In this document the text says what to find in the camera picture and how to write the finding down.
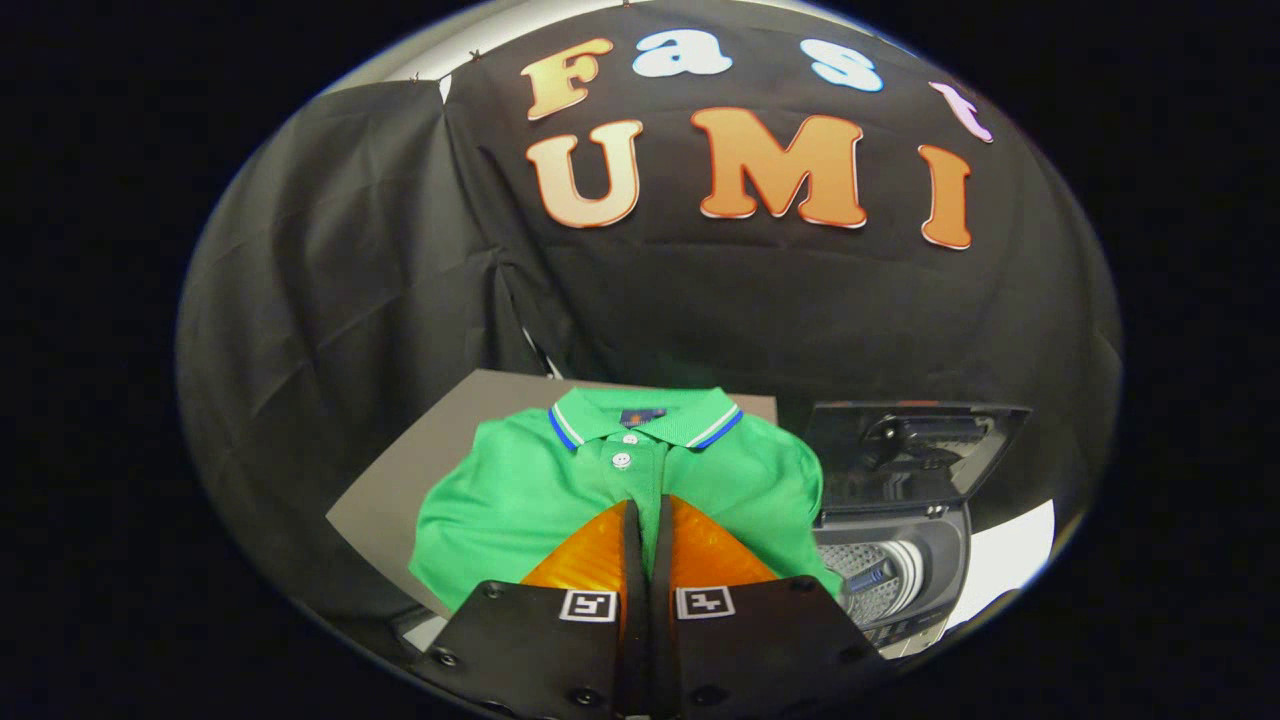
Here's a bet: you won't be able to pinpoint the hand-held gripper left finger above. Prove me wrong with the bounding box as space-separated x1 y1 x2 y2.
410 500 649 720

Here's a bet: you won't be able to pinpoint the row of black backdrop clips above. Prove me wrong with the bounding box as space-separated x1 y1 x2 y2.
408 45 486 83

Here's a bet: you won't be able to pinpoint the white flat panel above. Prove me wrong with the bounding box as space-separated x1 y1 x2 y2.
940 498 1056 631

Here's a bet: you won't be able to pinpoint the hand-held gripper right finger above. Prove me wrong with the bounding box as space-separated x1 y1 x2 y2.
652 493 891 720

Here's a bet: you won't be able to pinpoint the dark washing machine lid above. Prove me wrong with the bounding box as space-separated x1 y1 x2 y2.
803 400 1033 516

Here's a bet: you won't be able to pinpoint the grey table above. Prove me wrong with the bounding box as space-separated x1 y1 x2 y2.
326 368 779 616

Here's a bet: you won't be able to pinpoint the green polo shirt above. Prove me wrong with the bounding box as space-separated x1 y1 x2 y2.
408 387 843 613

